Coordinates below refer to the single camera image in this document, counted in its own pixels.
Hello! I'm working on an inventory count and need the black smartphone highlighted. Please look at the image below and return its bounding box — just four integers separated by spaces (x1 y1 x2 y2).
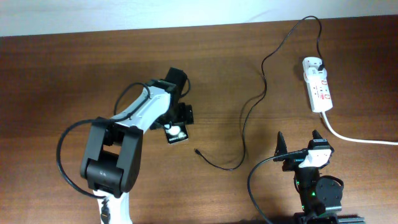
164 124 189 144

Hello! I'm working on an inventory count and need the black charging cable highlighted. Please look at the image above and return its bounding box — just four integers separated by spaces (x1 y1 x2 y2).
193 15 325 172

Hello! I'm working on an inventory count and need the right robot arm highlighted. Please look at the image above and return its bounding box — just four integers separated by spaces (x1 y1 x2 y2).
274 130 365 224

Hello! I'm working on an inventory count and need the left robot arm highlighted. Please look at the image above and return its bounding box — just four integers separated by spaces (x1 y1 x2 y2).
80 68 193 223

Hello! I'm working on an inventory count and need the white USB charger plug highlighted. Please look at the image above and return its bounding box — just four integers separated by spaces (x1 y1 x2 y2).
303 67 327 83

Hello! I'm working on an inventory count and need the white power strip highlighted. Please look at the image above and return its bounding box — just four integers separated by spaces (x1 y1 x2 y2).
302 57 333 113

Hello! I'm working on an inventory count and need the white power strip cord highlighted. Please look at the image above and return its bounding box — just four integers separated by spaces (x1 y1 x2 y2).
319 111 398 146

